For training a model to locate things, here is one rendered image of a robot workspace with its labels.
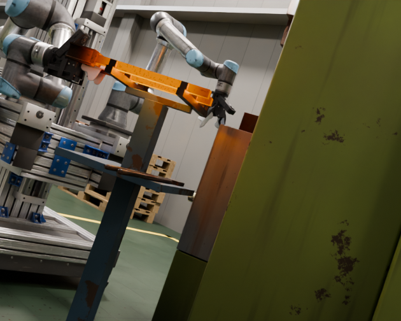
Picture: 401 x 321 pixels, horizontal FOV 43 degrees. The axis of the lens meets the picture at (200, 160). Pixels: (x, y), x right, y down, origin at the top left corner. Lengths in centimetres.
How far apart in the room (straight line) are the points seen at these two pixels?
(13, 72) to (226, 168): 73
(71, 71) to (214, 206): 62
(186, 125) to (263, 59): 127
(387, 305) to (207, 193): 72
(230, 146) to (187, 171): 445
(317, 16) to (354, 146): 37
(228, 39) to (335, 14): 499
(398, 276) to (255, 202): 40
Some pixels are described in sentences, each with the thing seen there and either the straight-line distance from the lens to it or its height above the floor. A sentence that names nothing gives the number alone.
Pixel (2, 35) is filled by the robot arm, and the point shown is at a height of 99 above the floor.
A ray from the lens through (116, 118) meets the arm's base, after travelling 260.
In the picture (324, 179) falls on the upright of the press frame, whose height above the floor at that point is 82.
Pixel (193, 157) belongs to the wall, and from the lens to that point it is 613.
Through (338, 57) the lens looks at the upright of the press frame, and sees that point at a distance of 142.
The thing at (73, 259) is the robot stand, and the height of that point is 15.
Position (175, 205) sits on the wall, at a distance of 616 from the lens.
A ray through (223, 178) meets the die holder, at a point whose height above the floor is 74.
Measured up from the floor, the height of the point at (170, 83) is 93.
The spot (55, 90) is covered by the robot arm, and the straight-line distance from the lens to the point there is 170.
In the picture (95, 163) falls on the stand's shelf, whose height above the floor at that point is 67.
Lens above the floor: 73
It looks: 1 degrees up
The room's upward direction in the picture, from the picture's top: 19 degrees clockwise
